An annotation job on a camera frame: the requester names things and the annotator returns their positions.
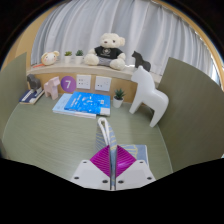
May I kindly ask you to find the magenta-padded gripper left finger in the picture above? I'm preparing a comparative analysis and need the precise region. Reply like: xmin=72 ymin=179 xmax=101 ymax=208
xmin=70 ymin=145 xmax=112 ymax=191

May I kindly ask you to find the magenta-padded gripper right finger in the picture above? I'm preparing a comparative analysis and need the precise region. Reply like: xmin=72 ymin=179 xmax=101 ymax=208
xmin=114 ymin=145 xmax=157 ymax=191

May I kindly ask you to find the blue towel with yellow print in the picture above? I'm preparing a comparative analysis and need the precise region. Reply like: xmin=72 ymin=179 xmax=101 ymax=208
xmin=95 ymin=117 xmax=149 ymax=191

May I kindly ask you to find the bright blue book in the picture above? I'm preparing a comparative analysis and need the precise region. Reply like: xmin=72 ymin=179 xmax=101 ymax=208
xmin=63 ymin=91 xmax=112 ymax=117

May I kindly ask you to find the potted succulent white pot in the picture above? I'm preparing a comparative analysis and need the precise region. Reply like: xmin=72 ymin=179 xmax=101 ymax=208
xmin=112 ymin=87 xmax=126 ymax=109

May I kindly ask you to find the large white horse figurine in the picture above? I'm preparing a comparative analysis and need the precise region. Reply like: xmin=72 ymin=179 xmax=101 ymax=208
xmin=128 ymin=65 xmax=170 ymax=128

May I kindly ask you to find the green partition panel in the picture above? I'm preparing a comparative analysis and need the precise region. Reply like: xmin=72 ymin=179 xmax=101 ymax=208
xmin=0 ymin=51 xmax=28 ymax=141
xmin=157 ymin=56 xmax=224 ymax=173

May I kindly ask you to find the purple round number sign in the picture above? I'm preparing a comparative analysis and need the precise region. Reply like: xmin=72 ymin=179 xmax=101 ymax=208
xmin=60 ymin=75 xmax=77 ymax=94

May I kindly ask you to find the pink horse figurine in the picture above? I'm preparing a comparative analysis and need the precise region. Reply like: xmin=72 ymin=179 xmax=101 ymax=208
xmin=43 ymin=76 xmax=61 ymax=101

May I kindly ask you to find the dark blue book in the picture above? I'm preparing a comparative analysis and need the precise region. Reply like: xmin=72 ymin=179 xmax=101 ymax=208
xmin=18 ymin=87 xmax=45 ymax=106

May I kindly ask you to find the wooden shelf ledge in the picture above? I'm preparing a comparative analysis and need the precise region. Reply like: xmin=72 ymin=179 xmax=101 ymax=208
xmin=26 ymin=62 xmax=164 ymax=104

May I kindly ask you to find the dark grey horse figurine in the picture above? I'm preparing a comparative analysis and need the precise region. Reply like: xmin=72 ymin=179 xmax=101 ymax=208
xmin=26 ymin=73 xmax=42 ymax=92

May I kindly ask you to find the black horse figurine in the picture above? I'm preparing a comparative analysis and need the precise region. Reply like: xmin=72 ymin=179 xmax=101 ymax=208
xmin=131 ymin=50 xmax=152 ymax=73

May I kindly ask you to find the small potted plant white pot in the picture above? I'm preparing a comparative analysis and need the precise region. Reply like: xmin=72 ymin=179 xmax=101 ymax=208
xmin=63 ymin=50 xmax=73 ymax=64
xmin=74 ymin=49 xmax=85 ymax=65

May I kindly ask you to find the cream teddy bear black shirt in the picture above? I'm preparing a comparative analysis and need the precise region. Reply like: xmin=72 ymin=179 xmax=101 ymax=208
xmin=83 ymin=32 xmax=127 ymax=71

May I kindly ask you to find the small cream plush toy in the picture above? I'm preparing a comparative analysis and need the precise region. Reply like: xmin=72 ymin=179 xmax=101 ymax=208
xmin=40 ymin=50 xmax=61 ymax=67

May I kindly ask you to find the grey-white curtain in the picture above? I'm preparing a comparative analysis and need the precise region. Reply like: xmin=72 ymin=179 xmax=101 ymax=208
xmin=29 ymin=0 xmax=214 ymax=76

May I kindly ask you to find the white wall socket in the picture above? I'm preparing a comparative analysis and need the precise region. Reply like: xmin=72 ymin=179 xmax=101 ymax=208
xmin=76 ymin=73 xmax=92 ymax=90
xmin=94 ymin=75 xmax=113 ymax=92

